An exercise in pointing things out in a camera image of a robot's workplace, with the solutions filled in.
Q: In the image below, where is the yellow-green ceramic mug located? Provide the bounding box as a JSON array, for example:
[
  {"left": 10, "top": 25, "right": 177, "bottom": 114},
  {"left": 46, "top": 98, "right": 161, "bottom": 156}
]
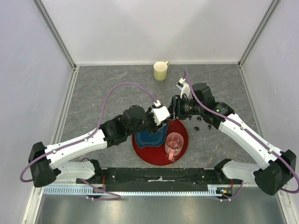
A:
[{"left": 153, "top": 61, "right": 169, "bottom": 82}]

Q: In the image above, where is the pink glass mug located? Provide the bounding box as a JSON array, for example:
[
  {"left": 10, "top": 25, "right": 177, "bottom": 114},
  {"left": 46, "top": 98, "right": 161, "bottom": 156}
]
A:
[{"left": 165, "top": 132, "right": 184, "bottom": 161}]

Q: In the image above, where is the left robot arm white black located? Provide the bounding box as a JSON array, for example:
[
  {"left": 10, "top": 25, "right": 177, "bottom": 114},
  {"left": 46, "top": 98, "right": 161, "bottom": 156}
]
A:
[{"left": 28, "top": 105, "right": 170, "bottom": 188}]

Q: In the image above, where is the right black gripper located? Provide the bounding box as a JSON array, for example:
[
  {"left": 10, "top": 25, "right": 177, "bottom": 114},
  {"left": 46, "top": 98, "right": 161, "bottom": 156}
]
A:
[{"left": 167, "top": 95, "right": 204, "bottom": 120}]

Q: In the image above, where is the purple cable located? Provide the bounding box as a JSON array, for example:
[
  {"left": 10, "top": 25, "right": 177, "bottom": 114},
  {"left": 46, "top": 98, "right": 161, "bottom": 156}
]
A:
[
  {"left": 19, "top": 83, "right": 160, "bottom": 201},
  {"left": 183, "top": 69, "right": 299, "bottom": 195}
]

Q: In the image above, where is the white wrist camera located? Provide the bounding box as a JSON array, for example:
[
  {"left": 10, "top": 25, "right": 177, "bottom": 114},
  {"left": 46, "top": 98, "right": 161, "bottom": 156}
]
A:
[
  {"left": 151, "top": 100, "right": 170, "bottom": 126},
  {"left": 176, "top": 77, "right": 191, "bottom": 98}
]

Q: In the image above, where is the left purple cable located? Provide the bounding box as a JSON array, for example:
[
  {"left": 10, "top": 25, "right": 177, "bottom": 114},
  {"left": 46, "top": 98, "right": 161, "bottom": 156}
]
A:
[{"left": 19, "top": 83, "right": 160, "bottom": 201}]

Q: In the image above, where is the blue leaf-shaped dish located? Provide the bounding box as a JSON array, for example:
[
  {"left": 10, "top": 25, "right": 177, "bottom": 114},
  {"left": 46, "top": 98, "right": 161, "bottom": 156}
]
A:
[{"left": 135, "top": 124, "right": 169, "bottom": 148}]

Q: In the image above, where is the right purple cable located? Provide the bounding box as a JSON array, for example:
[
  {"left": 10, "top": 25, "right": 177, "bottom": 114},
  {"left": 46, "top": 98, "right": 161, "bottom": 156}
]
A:
[{"left": 183, "top": 69, "right": 299, "bottom": 195}]

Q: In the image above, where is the slotted cable duct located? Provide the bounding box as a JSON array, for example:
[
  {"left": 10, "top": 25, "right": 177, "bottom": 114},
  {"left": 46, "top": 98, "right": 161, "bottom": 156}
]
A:
[{"left": 43, "top": 185, "right": 224, "bottom": 196}]

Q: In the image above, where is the aluminium frame post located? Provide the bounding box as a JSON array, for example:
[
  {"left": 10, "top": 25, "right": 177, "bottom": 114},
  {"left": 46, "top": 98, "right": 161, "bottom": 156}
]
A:
[
  {"left": 238, "top": 0, "right": 280, "bottom": 68},
  {"left": 32, "top": 0, "right": 77, "bottom": 70}
]

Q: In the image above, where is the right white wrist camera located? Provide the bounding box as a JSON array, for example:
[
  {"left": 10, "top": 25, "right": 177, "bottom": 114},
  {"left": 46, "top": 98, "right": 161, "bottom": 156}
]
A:
[{"left": 176, "top": 77, "right": 191, "bottom": 98}]

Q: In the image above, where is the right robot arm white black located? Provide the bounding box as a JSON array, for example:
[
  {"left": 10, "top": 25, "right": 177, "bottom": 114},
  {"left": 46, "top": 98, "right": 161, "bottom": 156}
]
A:
[{"left": 169, "top": 78, "right": 299, "bottom": 196}]

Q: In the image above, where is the right aluminium frame post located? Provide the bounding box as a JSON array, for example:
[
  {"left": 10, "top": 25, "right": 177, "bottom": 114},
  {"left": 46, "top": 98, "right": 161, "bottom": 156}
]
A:
[{"left": 238, "top": 0, "right": 280, "bottom": 68}]

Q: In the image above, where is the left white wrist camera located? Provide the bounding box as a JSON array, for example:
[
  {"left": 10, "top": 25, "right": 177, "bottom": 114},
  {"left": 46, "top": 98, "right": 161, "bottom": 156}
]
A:
[{"left": 151, "top": 100, "right": 170, "bottom": 126}]

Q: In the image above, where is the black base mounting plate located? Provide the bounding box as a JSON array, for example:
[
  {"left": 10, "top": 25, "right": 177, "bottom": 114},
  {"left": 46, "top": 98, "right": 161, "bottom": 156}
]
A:
[{"left": 87, "top": 168, "right": 241, "bottom": 192}]

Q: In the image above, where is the left aluminium frame post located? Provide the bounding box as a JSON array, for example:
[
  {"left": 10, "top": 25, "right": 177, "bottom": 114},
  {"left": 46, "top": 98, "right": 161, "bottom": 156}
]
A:
[{"left": 32, "top": 0, "right": 77, "bottom": 70}]

